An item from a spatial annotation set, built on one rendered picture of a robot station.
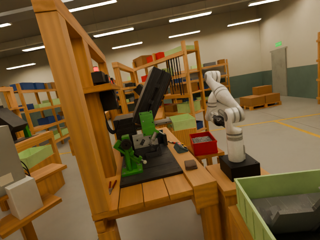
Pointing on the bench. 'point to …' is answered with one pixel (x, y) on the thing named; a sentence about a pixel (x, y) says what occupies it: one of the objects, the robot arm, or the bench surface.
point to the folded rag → (190, 165)
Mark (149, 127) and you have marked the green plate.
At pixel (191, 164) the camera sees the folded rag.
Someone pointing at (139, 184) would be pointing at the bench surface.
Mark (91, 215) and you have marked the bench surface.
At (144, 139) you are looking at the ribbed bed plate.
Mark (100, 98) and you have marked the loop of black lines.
